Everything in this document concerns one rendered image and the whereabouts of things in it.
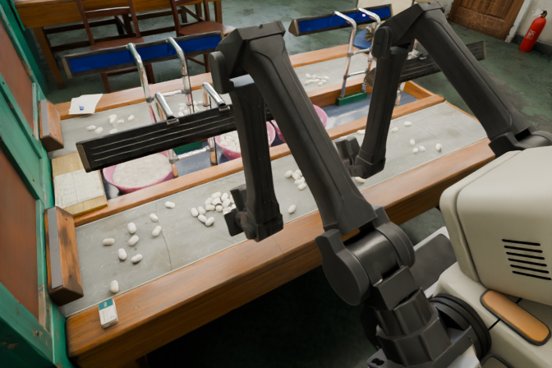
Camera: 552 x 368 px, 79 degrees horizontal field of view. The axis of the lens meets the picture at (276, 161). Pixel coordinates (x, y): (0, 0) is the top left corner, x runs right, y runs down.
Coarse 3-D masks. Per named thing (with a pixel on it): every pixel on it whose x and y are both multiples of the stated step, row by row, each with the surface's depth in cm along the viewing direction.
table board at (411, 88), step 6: (408, 84) 193; (414, 84) 190; (408, 90) 195; (414, 90) 191; (420, 90) 188; (426, 90) 185; (414, 96) 192; (420, 96) 189; (426, 96) 185; (456, 108) 172; (468, 114) 168
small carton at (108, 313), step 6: (108, 300) 86; (102, 306) 85; (108, 306) 85; (114, 306) 86; (102, 312) 84; (108, 312) 84; (114, 312) 84; (102, 318) 83; (108, 318) 83; (114, 318) 83; (102, 324) 82; (108, 324) 83
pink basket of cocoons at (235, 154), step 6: (270, 126) 150; (270, 132) 150; (216, 138) 144; (270, 138) 150; (270, 144) 141; (222, 150) 143; (228, 150) 136; (234, 150) 136; (228, 156) 142; (234, 156) 140; (240, 156) 139
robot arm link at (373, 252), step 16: (352, 240) 45; (368, 240) 44; (384, 240) 44; (368, 256) 42; (384, 256) 43; (368, 272) 41; (384, 272) 42; (400, 272) 42; (384, 288) 40; (400, 288) 41; (416, 288) 42; (368, 304) 44; (384, 304) 40
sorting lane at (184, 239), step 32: (416, 128) 157; (448, 128) 158; (480, 128) 159; (288, 160) 137; (416, 160) 139; (192, 192) 122; (224, 192) 122; (288, 192) 123; (96, 224) 109; (160, 224) 110; (192, 224) 111; (224, 224) 111; (96, 256) 101; (128, 256) 101; (160, 256) 101; (192, 256) 102; (96, 288) 93; (128, 288) 93
